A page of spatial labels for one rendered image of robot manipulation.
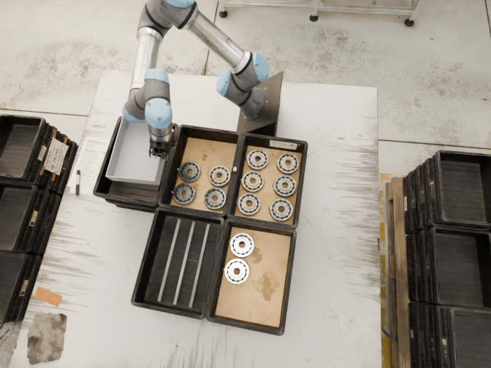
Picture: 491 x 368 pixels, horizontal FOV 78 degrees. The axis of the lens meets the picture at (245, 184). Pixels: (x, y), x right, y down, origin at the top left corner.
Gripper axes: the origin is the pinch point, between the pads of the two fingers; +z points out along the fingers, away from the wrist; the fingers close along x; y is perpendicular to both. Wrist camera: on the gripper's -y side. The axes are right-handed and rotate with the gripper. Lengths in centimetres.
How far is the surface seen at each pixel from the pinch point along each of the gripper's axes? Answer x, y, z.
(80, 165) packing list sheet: -46, -6, 53
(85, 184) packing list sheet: -40, 4, 51
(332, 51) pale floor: 119, -146, 80
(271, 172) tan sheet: 49, -2, 13
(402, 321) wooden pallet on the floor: 146, 64, 56
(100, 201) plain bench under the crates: -31, 13, 49
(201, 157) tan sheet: 16.1, -8.2, 22.0
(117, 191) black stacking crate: -20.6, 10.7, 32.5
